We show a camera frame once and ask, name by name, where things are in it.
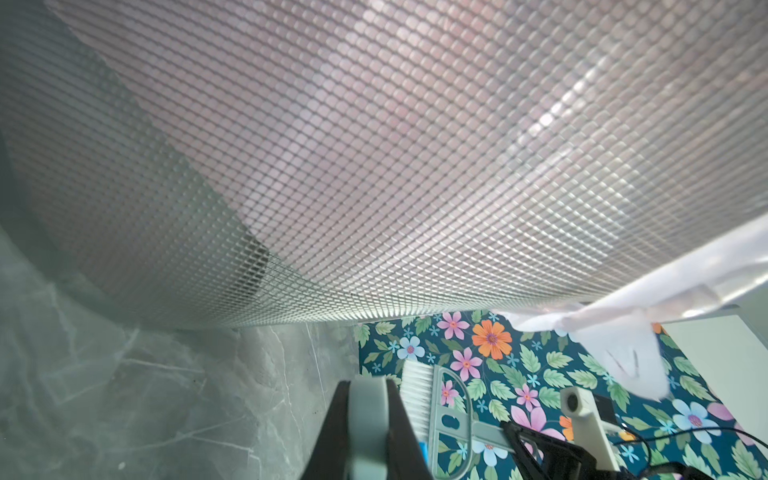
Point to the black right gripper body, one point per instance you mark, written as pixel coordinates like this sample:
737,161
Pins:
541,457

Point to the pale green dustpan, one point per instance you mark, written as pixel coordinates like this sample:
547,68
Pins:
368,427

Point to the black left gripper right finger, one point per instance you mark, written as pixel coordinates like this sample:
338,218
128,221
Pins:
404,457

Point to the silver mesh waste basket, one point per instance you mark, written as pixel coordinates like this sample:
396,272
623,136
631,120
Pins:
199,164

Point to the pale green hand brush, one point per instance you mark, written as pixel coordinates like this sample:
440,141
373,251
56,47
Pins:
438,407

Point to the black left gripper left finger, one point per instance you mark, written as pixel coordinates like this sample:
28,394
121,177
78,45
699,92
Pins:
329,458

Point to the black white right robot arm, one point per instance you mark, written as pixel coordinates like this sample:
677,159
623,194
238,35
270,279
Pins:
671,468

